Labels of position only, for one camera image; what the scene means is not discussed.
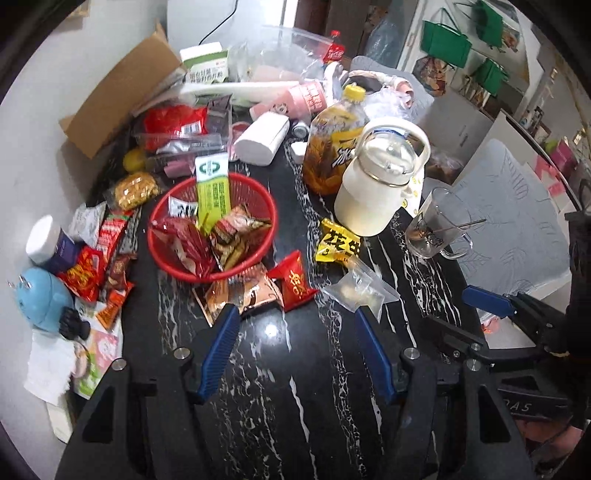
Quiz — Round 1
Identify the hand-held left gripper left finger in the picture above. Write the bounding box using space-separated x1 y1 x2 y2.
55 302 242 480

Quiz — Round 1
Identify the small white sachet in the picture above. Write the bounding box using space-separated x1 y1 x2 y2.
68 202 108 245

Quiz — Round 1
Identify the clear zip bag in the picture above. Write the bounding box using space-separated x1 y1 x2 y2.
321 256 402 321

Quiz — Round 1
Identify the yellow lemon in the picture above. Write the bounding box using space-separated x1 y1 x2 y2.
122 148 146 174

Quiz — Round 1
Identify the clear plastic tray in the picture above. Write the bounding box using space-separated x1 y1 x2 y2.
134 131 225 178

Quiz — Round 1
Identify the long red snack packet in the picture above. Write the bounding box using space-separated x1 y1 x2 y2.
95 210 134 259

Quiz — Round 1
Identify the brown snack bar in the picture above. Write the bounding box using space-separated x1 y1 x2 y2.
104 251 138 289

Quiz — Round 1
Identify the small black ribbed object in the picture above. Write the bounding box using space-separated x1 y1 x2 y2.
59 308 90 340

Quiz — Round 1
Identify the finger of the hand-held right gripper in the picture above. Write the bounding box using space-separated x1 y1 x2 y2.
462 285 571 356
425 315 555 372

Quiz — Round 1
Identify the red cartoon snack packet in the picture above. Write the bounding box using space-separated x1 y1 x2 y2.
150 217 218 278

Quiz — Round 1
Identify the dark brown door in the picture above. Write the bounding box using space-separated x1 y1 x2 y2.
295 0 370 56

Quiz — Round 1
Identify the thin stir stick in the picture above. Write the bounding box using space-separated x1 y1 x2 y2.
431 219 488 234

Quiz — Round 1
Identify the pink and green packet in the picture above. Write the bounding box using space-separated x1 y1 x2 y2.
74 318 123 400

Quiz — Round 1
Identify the long white carton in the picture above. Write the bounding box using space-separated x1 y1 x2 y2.
178 79 305 108

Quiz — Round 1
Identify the small orange snack packet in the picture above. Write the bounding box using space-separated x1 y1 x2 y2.
95 281 136 330

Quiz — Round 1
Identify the red packet with white label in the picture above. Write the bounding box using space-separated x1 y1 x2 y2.
142 104 209 151

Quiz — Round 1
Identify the large clear plastic bag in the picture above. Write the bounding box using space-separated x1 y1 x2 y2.
228 25 333 84

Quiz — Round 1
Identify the green and white carton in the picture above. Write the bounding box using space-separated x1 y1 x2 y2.
179 41 230 85

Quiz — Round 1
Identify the brown snack packet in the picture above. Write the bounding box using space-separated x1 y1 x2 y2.
203 263 283 325

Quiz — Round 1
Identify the white tissue paper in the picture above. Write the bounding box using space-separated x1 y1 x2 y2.
23 330 77 407

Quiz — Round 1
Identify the white kettle with clear lid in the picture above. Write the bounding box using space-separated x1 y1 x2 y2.
334 117 431 237

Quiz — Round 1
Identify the light blue round device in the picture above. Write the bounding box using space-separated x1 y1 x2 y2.
16 267 75 332

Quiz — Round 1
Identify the pink white plush item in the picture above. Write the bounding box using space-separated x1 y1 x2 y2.
346 69 437 100

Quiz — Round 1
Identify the red packet with gold character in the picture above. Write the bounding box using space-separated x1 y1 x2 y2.
267 251 319 312

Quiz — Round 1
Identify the pink cup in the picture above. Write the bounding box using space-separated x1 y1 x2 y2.
249 82 326 121

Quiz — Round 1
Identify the brown cardboard box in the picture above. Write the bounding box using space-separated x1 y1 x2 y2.
59 21 185 160

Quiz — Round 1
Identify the tea bottle with yellow cap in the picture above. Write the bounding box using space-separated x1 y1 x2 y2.
302 85 370 195

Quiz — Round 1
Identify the green tote bag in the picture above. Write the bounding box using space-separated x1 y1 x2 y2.
473 58 506 93
422 7 472 65
471 0 504 40

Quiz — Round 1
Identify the white black-print snack packet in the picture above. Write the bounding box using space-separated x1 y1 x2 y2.
167 194 200 220

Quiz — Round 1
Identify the green and white stick packet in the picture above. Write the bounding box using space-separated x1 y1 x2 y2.
194 154 232 234

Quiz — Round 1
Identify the purple jar with white lid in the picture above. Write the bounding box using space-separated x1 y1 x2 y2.
25 215 84 273

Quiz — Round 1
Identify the red and yellow snack packet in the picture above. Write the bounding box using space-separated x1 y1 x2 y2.
58 244 105 303

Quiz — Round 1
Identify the yellow and black snack packet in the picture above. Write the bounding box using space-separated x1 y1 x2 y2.
315 218 363 264

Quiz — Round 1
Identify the smiley print cloth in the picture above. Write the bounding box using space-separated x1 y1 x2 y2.
402 173 428 217

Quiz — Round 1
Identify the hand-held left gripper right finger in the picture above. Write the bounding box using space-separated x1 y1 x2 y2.
355 305 536 480

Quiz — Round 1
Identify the person's right hand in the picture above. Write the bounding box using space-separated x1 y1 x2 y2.
526 418 585 467

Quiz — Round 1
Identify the dark snack stick packet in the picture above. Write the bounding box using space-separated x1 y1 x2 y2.
117 205 141 257

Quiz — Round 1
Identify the red cola bottle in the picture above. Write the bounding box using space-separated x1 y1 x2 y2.
322 30 347 65

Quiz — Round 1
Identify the red meat snack packet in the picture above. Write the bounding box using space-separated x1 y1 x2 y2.
210 205 273 271

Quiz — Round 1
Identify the red plastic basket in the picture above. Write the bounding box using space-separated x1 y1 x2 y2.
147 174 279 283

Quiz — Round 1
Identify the white cabinet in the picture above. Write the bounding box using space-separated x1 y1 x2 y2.
413 95 495 178

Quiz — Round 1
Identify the glass mug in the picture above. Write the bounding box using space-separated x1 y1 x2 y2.
405 187 474 260

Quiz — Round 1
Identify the colourful patterned bag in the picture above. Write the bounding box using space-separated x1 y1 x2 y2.
413 53 451 95

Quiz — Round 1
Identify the crumpled white plastic bag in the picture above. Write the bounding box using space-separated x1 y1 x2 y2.
365 88 416 123

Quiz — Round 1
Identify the gold snack packet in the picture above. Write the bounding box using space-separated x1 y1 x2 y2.
104 171 162 210

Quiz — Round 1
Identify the black power cable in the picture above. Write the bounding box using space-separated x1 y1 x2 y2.
198 0 241 47

